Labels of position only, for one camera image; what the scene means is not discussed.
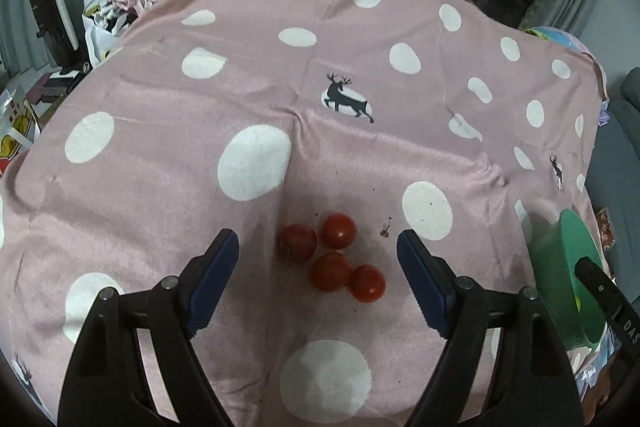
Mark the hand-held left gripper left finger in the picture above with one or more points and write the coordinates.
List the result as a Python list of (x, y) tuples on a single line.
[(212, 282)]

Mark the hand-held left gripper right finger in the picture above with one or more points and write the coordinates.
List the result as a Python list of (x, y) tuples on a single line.
[(425, 287)]

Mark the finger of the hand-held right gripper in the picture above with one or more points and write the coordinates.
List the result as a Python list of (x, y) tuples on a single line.
[(607, 302)]

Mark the green bowl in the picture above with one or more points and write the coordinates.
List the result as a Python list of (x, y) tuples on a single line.
[(555, 277)]

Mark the red tomato with stem mark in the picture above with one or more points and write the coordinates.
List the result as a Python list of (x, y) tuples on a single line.
[(297, 242)]

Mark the grey sofa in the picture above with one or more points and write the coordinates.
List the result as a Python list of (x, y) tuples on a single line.
[(620, 157)]

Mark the pink polka dot blanket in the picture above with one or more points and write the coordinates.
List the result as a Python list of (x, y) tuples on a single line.
[(150, 132)]

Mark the white and yellow box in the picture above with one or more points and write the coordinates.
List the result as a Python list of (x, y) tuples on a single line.
[(17, 127)]

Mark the dark flat box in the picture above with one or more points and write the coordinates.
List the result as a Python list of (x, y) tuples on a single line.
[(55, 87)]

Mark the white bag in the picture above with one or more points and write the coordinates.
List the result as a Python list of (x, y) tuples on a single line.
[(95, 42)]

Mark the pastel cloth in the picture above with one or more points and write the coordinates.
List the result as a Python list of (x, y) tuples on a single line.
[(555, 36)]

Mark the black appliance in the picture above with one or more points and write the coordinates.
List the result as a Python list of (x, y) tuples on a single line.
[(50, 22)]

